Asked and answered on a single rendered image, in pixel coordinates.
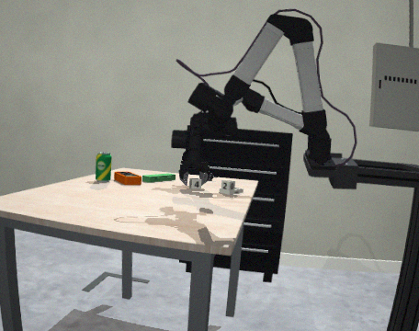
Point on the orange digital multimeter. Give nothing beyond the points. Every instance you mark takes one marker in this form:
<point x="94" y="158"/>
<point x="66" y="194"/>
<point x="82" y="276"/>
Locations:
<point x="127" y="178"/>

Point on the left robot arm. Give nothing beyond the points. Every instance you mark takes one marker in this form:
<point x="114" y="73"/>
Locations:
<point x="299" y="32"/>

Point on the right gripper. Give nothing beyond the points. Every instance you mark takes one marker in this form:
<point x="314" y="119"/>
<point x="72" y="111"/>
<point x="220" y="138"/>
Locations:
<point x="194" y="160"/>

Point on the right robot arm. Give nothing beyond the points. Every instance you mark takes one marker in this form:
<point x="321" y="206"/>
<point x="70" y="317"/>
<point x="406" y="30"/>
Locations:
<point x="254" y="102"/>

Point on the green soda can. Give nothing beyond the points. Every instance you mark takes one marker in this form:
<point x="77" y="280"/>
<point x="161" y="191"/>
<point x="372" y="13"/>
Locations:
<point x="103" y="167"/>

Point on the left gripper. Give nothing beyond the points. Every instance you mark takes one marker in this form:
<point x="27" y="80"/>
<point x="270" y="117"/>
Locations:
<point x="205" y="121"/>

